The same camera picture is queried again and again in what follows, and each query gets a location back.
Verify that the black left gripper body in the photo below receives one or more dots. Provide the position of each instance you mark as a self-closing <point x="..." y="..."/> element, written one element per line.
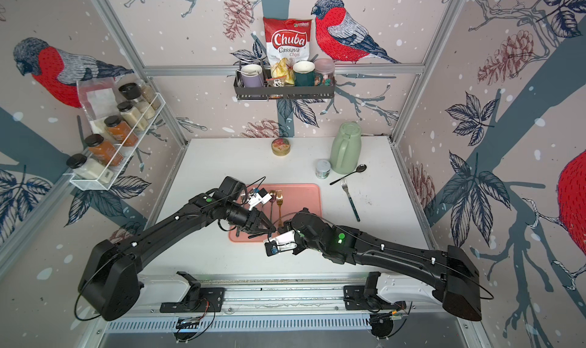
<point x="242" y="215"/>

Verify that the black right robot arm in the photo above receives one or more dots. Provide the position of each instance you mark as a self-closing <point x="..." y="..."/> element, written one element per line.
<point x="451" y="273"/>

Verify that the green thermos jug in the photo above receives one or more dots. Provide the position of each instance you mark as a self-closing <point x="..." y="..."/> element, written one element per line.
<point x="346" y="148"/>

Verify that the clear plastic bag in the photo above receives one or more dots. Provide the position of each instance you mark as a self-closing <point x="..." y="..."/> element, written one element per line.
<point x="99" y="101"/>

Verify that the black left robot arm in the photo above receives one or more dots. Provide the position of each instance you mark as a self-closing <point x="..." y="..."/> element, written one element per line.
<point x="110" y="281"/>

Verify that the black pepper grinder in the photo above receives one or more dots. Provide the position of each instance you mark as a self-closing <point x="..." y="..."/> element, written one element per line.
<point x="132" y="93"/>

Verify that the white powder spice jar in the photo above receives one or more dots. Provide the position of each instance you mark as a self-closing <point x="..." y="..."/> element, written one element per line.
<point x="89" y="169"/>

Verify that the pink plastic tray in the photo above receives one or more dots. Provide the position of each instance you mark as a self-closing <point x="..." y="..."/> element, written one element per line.
<point x="295" y="198"/>

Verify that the gold fork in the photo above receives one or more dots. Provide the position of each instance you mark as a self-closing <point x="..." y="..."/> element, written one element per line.
<point x="280" y="201"/>

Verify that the orange spice jar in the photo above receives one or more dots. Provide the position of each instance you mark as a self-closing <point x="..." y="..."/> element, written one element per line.
<point x="121" y="131"/>
<point x="103" y="150"/>

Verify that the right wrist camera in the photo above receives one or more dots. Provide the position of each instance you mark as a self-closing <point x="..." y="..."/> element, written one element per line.
<point x="281" y="243"/>

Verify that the purple mug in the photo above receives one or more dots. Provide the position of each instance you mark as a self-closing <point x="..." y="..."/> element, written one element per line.
<point x="252" y="76"/>

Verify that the round gold tin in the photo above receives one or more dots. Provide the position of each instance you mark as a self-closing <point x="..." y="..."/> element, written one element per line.
<point x="281" y="147"/>

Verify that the black wall shelf basket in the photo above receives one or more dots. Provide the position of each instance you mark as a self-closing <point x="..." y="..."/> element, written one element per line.
<point x="286" y="92"/>

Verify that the gold spoon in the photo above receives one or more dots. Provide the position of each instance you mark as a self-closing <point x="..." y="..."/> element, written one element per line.
<point x="272" y="201"/>

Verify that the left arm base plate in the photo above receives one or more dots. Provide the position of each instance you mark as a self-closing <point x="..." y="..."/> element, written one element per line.
<point x="197" y="298"/>

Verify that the red Chuba chips bag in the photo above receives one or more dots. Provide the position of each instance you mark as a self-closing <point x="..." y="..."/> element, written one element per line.
<point x="287" y="43"/>

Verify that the orange spice jar front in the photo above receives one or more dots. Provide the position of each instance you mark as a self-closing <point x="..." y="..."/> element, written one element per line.
<point x="103" y="150"/>

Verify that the beige spice jar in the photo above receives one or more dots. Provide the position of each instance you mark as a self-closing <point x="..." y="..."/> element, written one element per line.
<point x="132" y="116"/>

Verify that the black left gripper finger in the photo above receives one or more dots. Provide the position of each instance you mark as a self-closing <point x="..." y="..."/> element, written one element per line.
<point x="263" y="223"/>
<point x="258" y="233"/>

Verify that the pink lidded clear container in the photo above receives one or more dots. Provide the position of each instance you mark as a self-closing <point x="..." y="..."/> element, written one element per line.
<point x="324" y="72"/>

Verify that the dark green mug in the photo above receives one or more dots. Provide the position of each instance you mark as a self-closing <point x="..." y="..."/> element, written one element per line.
<point x="304" y="74"/>

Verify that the white wire spice rack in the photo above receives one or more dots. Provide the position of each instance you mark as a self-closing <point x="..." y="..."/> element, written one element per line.
<point x="125" y="152"/>

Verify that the brown spice jar back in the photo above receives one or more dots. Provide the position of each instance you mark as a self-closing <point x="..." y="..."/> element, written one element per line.
<point x="149" y="94"/>

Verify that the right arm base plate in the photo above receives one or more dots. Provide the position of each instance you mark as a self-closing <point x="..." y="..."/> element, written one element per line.
<point x="365" y="297"/>

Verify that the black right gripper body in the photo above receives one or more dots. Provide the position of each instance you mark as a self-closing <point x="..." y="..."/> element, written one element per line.
<point x="302" y="241"/>

